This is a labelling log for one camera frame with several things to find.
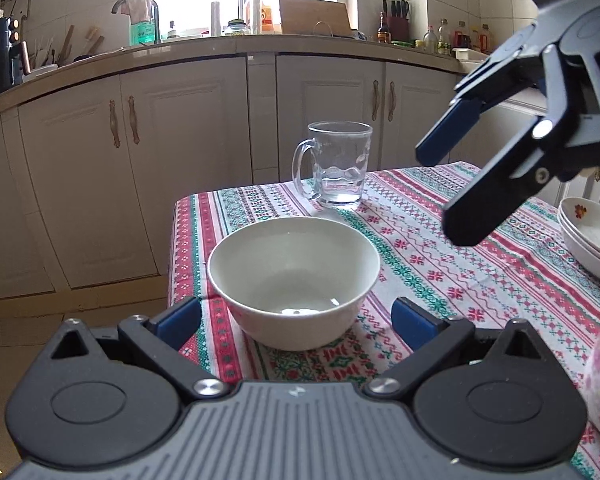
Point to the white ceramic bowl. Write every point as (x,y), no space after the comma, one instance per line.
(290,270)

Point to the metal kitchen faucet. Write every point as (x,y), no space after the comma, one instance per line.
(155,15)

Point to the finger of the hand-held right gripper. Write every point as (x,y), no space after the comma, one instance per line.
(480,215)
(445,132)

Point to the clear condiment bottle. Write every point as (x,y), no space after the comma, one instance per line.
(430,39)

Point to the pale dish cloth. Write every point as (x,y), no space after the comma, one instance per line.
(137,7)

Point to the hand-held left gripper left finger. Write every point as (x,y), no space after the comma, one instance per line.
(180,320)

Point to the white cabinet door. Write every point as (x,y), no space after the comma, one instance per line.
(325,90)
(190,160)
(70,200)
(420,82)
(10,220)

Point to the white plate with fruit print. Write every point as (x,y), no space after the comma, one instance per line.
(597,230)

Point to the red green patterned tablecloth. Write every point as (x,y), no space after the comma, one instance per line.
(430,280)

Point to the wooden cutting board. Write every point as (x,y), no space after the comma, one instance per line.
(312,15)

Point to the dark red condiment bottle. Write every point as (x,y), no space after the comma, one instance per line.
(461,37)

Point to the white plastic container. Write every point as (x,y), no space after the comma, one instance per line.
(467,53)

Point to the glass jar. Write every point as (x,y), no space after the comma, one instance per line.
(237,27)

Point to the dark sauce bottle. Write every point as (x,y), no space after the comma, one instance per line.
(383,30)

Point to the green dish soap bottle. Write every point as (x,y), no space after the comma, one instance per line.
(142,32)

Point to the clear glass mug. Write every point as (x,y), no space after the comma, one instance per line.
(340,165)

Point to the dark red knife block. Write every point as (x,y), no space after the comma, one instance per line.
(397,22)

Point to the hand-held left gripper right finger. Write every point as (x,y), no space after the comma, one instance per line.
(412,320)

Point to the cooking oil bottle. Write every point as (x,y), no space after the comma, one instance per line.
(260,12)

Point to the plain white plate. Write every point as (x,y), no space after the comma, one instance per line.
(590,250)

